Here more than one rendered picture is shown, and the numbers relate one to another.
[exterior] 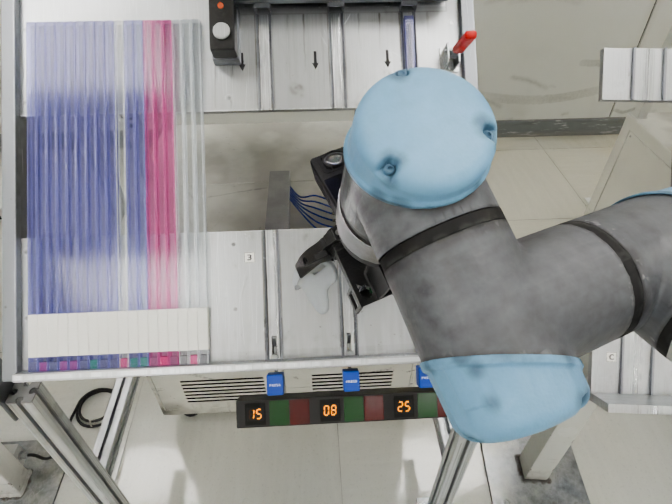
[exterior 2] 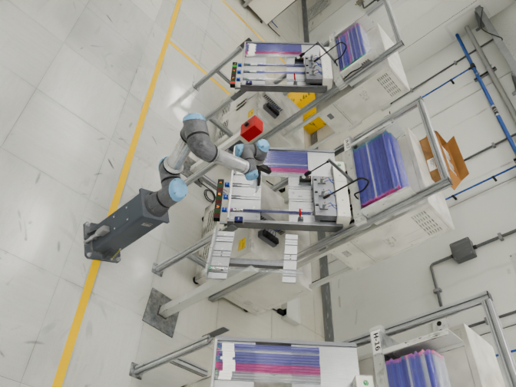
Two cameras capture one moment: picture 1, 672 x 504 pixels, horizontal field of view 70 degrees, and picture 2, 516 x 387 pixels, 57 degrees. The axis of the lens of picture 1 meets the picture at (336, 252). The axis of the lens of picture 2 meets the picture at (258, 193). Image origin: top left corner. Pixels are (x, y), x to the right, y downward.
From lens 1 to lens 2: 2.62 m
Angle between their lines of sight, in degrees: 46
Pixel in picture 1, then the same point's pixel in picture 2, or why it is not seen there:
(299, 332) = (237, 189)
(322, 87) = (293, 196)
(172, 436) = (196, 210)
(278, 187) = not seen: hidden behind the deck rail
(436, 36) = (306, 219)
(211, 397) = (210, 217)
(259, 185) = not seen: hidden behind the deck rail
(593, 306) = (246, 153)
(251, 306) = (244, 182)
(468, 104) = (265, 145)
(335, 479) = (174, 248)
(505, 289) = (249, 146)
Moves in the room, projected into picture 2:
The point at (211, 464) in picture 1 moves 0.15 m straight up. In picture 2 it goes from (186, 216) to (199, 209)
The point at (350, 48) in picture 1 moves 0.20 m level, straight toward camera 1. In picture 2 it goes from (302, 203) to (282, 184)
